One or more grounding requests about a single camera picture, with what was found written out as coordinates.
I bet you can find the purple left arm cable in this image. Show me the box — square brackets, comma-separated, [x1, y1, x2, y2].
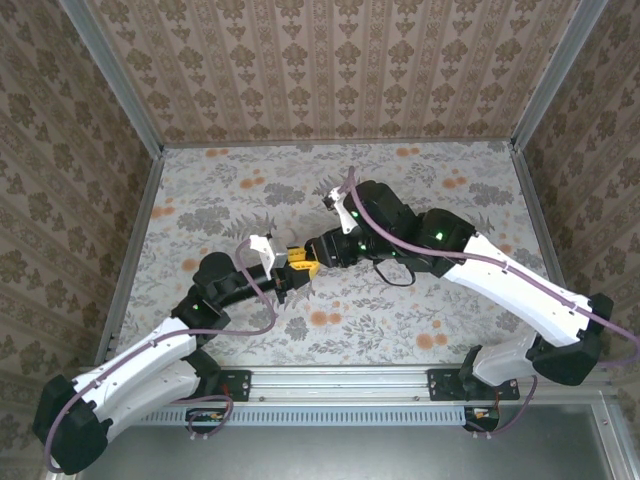
[43, 238, 279, 474]

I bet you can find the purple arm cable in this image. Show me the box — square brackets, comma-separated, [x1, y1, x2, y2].
[342, 165, 640, 441]
[43, 238, 279, 474]

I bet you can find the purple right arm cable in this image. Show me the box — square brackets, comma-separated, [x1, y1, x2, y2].
[342, 165, 640, 441]

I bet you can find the black controller with wires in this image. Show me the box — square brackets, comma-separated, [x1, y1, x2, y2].
[185, 407, 232, 435]
[463, 405, 502, 432]

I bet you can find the aluminium table edge rail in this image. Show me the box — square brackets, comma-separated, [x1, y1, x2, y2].
[95, 148, 166, 361]
[508, 142, 592, 362]

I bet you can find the thin black gripper wire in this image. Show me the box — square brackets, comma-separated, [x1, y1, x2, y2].
[373, 258, 417, 288]

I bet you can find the aluminium corner post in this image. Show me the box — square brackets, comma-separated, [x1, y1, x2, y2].
[510, 0, 610, 151]
[58, 0, 166, 157]

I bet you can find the grey metal panel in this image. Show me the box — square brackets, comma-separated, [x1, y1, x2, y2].
[99, 402, 621, 480]

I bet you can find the grey slotted cable duct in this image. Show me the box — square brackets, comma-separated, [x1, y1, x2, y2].
[134, 405, 469, 427]

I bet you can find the long aluminium base rail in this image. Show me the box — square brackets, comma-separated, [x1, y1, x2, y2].
[199, 363, 614, 404]

